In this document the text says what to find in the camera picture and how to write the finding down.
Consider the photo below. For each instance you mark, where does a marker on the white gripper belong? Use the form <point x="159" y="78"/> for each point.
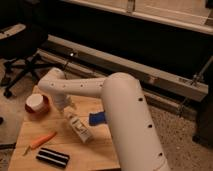
<point x="62" y="101"/>

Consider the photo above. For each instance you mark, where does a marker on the white lotion bottle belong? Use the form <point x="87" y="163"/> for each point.
<point x="78" y="127"/>

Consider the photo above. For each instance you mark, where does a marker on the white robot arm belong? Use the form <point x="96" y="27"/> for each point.
<point x="133" y="132"/>

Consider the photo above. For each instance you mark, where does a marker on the red white bowl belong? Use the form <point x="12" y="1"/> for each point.
<point x="37" y="104"/>

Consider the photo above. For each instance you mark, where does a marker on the blue sponge block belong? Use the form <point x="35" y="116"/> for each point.
<point x="97" y="118"/>

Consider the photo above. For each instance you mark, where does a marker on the wooden table board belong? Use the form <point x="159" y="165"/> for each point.
<point x="96" y="155"/>

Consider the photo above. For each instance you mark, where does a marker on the orange toy carrot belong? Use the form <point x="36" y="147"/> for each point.
<point x="38" y="142"/>

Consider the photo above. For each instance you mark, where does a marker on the black office chair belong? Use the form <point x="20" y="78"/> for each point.
<point x="18" y="45"/>

